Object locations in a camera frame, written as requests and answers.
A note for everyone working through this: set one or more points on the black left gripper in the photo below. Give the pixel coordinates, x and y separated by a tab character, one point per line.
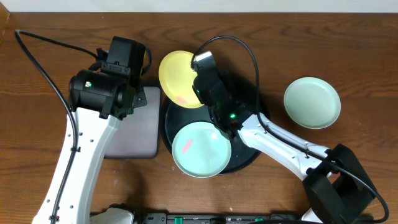
142	98

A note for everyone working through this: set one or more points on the mint green plate front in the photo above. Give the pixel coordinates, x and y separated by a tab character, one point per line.
201	150

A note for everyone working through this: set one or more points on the mint green plate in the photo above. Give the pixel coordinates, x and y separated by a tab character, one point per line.
312	103
201	150

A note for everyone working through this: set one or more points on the yellow plate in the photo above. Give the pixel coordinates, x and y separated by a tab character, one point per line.
176	79

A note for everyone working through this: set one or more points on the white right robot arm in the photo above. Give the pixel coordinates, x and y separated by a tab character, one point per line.
336	184

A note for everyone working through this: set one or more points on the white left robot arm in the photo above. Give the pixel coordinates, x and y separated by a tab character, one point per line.
71	190

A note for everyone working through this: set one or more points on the grey rectangular tray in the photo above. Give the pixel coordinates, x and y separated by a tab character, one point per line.
138	134

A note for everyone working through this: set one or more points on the round black tray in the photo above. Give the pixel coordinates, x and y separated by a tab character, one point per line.
174	117

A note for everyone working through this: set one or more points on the black rail with green clips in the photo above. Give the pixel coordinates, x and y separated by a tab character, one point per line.
164	217

